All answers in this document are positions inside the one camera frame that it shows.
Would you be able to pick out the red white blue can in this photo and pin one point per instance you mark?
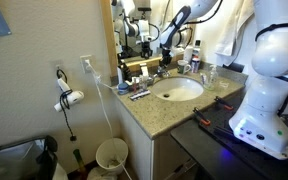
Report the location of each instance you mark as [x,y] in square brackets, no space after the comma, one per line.
[195,65]

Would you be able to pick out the white blue toothpaste tube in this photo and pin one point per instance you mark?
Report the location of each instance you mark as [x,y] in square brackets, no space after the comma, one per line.
[203,78]

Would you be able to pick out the orange black clamp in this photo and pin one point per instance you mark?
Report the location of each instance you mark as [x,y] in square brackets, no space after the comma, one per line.
[203,119]
[223,103]

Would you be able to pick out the clear soap dispenser bottle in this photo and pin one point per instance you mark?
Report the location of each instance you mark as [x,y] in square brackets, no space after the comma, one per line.
[212,77]

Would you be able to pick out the white hair dryer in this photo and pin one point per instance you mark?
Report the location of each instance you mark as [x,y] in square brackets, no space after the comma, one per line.
[68,97]

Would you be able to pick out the white vanity cabinet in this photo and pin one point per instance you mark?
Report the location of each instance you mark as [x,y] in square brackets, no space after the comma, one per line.
[145,126]

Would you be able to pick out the wall power outlet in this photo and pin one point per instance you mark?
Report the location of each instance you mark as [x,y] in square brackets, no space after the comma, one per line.
[86,63]

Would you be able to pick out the white hanging towel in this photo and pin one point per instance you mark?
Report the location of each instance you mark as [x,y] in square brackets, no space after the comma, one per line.
[230,41]

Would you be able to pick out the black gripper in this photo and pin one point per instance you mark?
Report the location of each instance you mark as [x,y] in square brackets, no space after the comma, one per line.
[166,58]

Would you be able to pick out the orange black clamp right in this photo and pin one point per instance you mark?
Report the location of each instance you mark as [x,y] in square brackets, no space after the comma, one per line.
[223,103]

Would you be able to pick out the white black spray can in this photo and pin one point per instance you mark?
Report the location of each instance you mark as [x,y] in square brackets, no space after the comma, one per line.
[196,49]

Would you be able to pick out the black mobile table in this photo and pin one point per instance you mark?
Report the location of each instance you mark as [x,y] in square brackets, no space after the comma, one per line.
[219,154]

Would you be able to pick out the chrome tap faucet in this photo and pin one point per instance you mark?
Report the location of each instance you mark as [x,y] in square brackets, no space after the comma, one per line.
[162,72]

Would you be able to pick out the green white mug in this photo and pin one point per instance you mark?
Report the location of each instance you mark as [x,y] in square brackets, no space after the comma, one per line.
[183,67]

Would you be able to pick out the wood framed mirror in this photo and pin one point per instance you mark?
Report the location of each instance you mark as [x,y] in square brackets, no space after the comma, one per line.
[125,15]

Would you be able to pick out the white trash bin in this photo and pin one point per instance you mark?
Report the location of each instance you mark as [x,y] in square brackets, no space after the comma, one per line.
[111,155]

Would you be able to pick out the white oval sink basin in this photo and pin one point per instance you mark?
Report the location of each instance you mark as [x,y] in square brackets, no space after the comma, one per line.
[177,89]

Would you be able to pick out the orange black clamp left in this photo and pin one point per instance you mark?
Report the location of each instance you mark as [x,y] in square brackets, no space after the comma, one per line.
[203,119]

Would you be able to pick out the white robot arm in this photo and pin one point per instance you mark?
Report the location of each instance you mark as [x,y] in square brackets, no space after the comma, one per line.
[257,122]

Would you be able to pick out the blue round jar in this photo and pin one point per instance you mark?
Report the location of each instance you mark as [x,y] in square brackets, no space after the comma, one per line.
[123,88]

